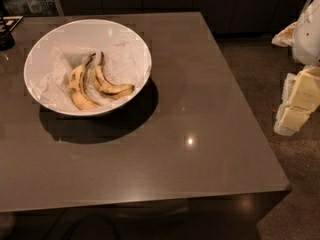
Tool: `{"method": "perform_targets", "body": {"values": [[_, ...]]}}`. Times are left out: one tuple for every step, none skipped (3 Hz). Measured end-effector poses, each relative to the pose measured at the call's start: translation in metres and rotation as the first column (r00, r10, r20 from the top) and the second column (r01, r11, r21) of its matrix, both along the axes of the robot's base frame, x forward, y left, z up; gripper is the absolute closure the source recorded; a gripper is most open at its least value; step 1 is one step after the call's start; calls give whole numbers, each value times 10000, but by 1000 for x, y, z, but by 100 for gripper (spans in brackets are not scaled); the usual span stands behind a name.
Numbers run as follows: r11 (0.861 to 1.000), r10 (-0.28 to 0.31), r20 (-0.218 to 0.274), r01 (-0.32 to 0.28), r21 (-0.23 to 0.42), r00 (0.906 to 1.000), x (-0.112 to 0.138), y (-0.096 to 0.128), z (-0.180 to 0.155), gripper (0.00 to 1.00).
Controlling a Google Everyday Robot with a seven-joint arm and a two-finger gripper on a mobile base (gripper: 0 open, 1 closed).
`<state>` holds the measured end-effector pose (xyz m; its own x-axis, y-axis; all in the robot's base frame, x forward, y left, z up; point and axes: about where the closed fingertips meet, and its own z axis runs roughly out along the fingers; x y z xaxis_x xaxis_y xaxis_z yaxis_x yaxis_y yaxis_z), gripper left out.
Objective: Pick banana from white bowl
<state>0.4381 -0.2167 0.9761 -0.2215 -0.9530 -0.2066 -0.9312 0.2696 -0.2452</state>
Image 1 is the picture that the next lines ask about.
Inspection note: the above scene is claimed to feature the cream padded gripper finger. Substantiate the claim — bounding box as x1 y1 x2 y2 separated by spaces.
280 65 320 131

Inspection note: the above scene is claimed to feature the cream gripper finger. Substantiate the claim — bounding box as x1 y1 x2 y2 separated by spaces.
274 73 296 136

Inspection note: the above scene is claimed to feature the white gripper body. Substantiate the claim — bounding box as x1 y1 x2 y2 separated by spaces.
271 0 320 66

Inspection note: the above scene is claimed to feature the spotted yellow banana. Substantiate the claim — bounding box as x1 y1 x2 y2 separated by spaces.
68 54 100 110
91 52 135 100

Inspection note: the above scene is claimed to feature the white bowl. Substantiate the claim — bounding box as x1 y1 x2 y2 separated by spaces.
24 19 152 117

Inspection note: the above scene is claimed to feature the white paper liner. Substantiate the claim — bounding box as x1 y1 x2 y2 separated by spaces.
24 35 152 116

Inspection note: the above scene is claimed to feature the black object on table corner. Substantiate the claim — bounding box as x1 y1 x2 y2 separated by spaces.
0 15 23 51

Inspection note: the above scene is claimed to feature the shelf with bottles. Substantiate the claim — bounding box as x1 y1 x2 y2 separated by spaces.
0 0 63 17

